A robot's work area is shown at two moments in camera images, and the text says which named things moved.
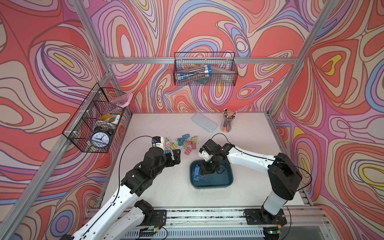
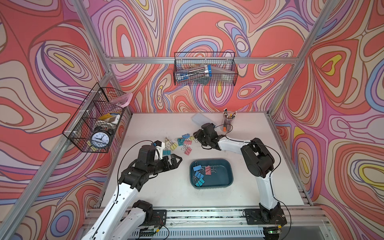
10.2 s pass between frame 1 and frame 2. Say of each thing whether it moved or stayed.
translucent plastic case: stayed
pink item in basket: stayed
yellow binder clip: stayed
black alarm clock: stayed
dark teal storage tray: stayed
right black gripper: moved
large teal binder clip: stayed
